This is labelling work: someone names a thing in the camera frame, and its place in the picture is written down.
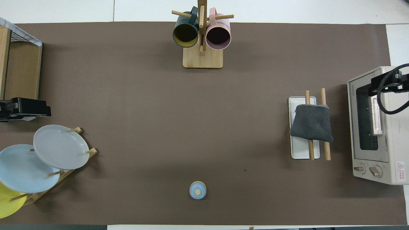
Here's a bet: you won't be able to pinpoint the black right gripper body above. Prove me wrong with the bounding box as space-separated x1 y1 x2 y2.
395 70 409 94

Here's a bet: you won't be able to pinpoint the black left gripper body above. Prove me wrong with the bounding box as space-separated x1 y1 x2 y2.
0 100 32 122

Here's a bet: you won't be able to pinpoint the purple and grey towel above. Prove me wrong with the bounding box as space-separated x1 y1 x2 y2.
289 104 334 143

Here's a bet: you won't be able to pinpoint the wooden plate rack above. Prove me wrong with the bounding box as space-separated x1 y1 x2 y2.
10 127 98 206

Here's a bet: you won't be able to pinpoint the white towel rack wooden rods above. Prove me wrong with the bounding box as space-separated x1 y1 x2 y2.
289 88 332 161

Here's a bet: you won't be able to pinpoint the wooden shelf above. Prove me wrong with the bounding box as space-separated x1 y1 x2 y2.
0 25 42 100

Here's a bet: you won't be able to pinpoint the grey plate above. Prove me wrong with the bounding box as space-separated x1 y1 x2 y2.
33 125 90 170

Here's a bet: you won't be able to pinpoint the beige toaster oven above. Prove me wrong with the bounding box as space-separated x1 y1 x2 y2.
347 66 409 185

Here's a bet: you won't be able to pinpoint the light blue plate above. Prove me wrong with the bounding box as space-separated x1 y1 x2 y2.
0 144 60 193

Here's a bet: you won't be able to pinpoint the white blue patterned cloth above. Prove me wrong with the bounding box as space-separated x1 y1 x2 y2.
0 17 42 47

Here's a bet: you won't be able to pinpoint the yellow plate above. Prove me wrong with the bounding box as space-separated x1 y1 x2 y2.
0 181 27 219

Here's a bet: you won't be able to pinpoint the brown table mat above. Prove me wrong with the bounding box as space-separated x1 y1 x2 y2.
0 22 408 226

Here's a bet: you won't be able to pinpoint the dark teal mug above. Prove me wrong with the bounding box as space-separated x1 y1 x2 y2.
173 6 200 48

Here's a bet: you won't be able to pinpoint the pink mug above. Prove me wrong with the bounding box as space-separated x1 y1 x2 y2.
205 8 231 50

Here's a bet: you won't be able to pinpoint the wooden mug tree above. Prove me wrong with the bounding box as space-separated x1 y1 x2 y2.
172 0 234 69

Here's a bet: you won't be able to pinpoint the blue call bell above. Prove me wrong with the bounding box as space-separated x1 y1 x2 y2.
189 181 207 200

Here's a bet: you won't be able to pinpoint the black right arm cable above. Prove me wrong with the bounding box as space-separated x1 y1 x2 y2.
377 63 409 115

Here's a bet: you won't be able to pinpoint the black wire basket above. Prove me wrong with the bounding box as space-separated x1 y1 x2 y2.
6 29 26 43

